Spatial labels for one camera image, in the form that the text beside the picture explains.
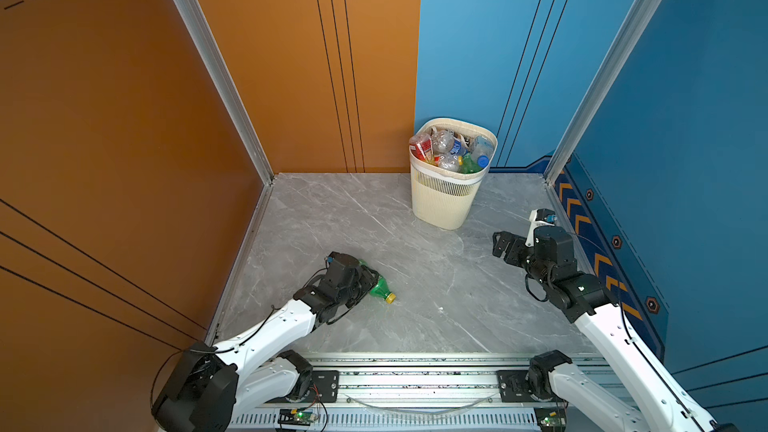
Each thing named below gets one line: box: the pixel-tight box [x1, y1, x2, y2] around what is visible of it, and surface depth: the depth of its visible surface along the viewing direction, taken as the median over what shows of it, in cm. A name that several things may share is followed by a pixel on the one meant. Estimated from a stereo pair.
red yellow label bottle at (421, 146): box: [409, 133, 435, 162], surface depth 85 cm
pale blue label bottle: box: [471, 136, 495, 169], surface depth 87 cm
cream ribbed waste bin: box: [411, 118, 499, 230], surface depth 93 cm
